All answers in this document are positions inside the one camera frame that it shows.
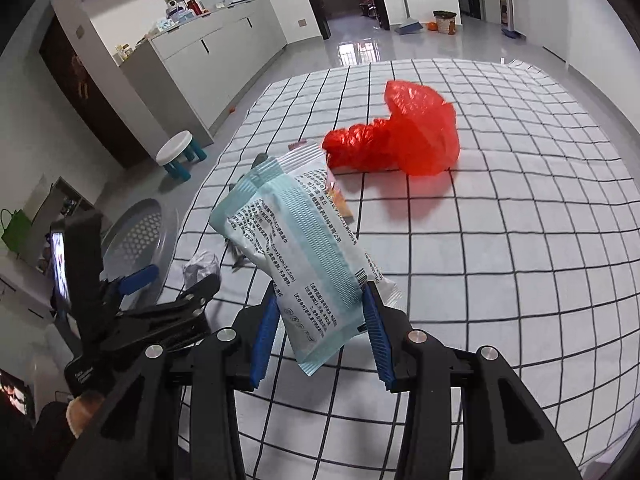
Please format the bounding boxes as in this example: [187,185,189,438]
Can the white stool with blue legs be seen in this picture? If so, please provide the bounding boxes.
[156,130,207,182]

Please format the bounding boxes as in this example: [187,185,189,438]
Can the crumpled grey plastic wrapper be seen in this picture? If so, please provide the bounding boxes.
[182,251,221,291]

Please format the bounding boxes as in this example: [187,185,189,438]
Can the grey sideboard cabinet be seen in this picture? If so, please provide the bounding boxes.
[119,10,288,148]

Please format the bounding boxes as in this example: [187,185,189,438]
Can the silver foil wrapper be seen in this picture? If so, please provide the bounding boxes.
[225,240,261,273]

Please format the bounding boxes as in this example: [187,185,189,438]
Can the grey shoe rack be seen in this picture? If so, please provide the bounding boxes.
[20,176,96,271]

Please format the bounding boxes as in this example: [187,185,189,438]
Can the dark brown door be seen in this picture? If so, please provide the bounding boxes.
[39,12,151,170]

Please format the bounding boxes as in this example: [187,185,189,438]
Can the light blue wipes packet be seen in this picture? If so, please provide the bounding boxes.
[209,156,369,377]

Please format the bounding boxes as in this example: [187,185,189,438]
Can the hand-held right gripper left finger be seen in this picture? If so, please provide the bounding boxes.
[55,292,281,480]

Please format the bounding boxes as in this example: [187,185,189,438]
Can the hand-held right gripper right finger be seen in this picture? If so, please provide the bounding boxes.
[362,282,583,480]

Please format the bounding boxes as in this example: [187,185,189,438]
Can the woven waste basket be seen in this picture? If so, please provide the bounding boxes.
[432,10,458,36]

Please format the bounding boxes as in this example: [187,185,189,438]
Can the person's left hand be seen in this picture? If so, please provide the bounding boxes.
[66,392,107,438]

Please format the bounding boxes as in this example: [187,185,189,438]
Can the red plastic bag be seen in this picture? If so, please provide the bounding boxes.
[321,80,461,177]

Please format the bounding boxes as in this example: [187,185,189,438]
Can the green bag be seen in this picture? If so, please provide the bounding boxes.
[0,207,33,253]

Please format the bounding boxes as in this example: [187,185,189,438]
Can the white printed packet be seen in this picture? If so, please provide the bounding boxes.
[277,142,403,311]

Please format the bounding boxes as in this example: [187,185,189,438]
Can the grey round laundry basket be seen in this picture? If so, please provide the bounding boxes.
[100,198,180,306]

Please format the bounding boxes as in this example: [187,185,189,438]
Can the person's left forearm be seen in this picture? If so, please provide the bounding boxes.
[27,400,81,480]

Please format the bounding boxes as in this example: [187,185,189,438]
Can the small orange wrapper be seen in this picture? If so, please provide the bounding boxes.
[325,180,356,223]

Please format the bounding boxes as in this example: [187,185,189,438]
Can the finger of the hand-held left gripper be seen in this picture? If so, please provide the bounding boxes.
[100,274,222,357]
[101,264,161,312]

